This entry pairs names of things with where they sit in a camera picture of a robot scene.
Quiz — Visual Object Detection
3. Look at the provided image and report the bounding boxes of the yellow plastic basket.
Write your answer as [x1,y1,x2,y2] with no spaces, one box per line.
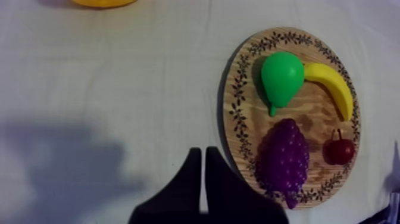
[71,0,138,9]

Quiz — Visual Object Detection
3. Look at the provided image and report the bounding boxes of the small red fruit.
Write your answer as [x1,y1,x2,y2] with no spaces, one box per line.
[324,128,356,166]

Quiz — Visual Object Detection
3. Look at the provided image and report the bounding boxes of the green toy pear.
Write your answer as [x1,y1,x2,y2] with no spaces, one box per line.
[261,51,305,118]

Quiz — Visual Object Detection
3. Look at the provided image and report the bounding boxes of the purple toy grapes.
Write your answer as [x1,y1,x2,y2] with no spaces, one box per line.
[257,117,310,210]

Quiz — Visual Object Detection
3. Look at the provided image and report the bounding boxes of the round wooden board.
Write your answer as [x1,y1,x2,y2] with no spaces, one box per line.
[222,26,362,210]

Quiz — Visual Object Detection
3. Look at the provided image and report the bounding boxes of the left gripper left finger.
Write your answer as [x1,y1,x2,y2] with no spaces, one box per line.
[128,147,202,224]

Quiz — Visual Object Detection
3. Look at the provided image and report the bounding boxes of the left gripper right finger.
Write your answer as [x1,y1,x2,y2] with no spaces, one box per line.
[204,146,290,224]

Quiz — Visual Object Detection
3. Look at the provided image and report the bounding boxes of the yellow toy banana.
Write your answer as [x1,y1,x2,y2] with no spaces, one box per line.
[304,62,354,122]

